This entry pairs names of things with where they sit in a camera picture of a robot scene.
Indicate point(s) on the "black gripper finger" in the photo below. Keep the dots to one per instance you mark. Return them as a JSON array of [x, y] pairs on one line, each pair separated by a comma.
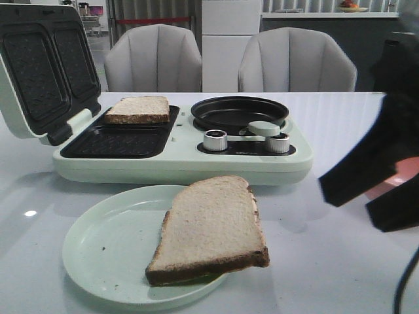
[[396, 209]]

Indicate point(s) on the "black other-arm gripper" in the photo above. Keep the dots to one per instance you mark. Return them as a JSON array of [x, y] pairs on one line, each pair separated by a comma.
[[394, 135]]

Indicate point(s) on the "pink bowl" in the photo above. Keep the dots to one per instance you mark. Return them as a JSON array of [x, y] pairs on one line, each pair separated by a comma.
[[405, 170]]

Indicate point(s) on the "bread slice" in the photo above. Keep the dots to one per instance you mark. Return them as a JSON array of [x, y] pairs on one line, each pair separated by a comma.
[[139, 110], [213, 227]]

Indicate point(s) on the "green breakfast maker lid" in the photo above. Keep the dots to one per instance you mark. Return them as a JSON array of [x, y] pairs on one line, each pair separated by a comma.
[[48, 76]]

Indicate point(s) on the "right silver control knob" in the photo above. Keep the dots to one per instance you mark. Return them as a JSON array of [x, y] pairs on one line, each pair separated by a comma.
[[278, 144]]

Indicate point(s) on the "silver control knob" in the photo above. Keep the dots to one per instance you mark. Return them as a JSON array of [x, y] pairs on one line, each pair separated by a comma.
[[215, 140], [278, 144]]

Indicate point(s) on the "grey kitchen counter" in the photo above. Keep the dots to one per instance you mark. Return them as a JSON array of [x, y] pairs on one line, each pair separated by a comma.
[[344, 48]]

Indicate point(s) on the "right grey upholstered chair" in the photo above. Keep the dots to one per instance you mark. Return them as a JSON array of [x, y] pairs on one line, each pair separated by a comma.
[[290, 59]]

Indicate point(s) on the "grey upholstered chair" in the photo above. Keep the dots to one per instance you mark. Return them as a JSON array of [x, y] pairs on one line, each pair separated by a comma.
[[290, 59], [154, 58]]

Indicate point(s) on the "black round frying pan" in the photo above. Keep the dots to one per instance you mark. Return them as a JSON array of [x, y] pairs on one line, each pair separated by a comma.
[[232, 114]]

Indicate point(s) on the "left silver control knob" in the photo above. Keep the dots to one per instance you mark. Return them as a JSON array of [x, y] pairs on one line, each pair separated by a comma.
[[215, 140]]

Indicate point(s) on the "fruit plate on counter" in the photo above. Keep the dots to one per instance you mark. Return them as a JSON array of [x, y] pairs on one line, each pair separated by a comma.
[[349, 6]]

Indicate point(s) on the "white refrigerator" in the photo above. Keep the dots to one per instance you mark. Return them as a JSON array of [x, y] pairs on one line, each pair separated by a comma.
[[227, 26]]

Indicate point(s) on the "left grey upholstered chair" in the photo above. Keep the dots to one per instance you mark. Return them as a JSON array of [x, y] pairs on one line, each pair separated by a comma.
[[154, 58]]

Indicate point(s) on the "light green round plate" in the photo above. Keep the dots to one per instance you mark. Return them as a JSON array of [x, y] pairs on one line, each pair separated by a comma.
[[108, 248]]

